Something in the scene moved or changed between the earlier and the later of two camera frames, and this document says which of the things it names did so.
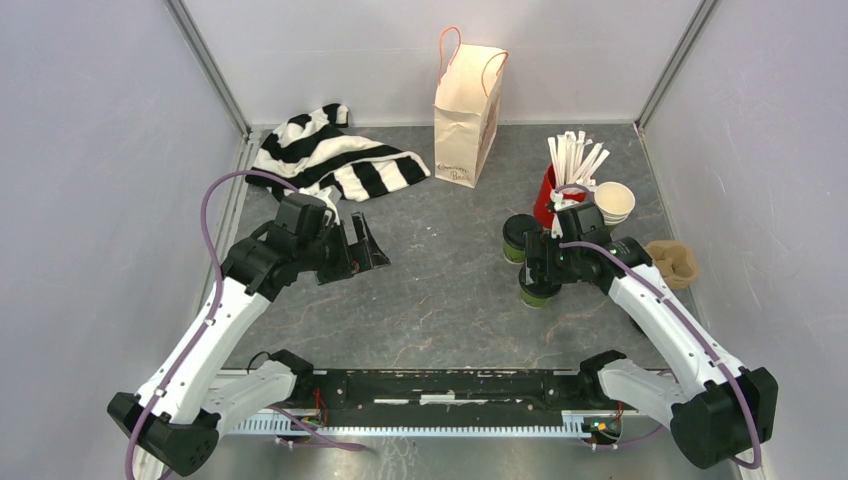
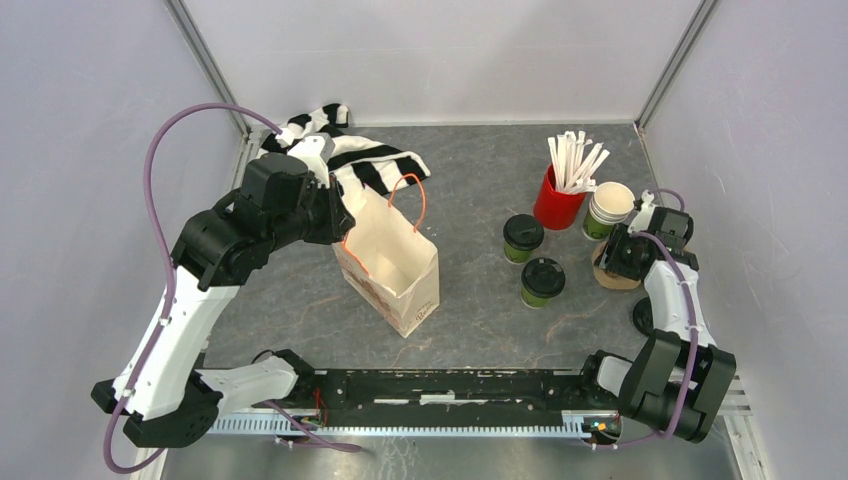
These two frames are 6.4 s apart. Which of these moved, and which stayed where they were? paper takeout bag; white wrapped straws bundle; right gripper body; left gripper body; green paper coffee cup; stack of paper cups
Moved: paper takeout bag; right gripper body; left gripper body
Stayed: stack of paper cups; white wrapped straws bundle; green paper coffee cup
